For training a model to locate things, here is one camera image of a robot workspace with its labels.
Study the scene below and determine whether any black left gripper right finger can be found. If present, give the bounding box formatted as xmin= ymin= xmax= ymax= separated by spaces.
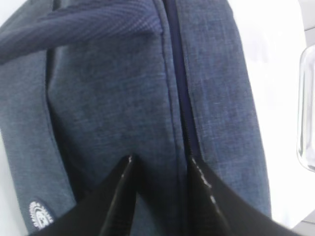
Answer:
xmin=188 ymin=157 xmax=295 ymax=236

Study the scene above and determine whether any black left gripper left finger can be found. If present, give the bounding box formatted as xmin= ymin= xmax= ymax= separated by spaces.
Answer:
xmin=35 ymin=155 xmax=134 ymax=236

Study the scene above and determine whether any dark blue lunch bag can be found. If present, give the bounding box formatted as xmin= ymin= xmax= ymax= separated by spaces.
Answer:
xmin=0 ymin=0 xmax=271 ymax=236

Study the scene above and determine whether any glass container green lid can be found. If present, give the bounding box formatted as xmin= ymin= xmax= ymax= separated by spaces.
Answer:
xmin=297 ymin=45 xmax=315 ymax=172

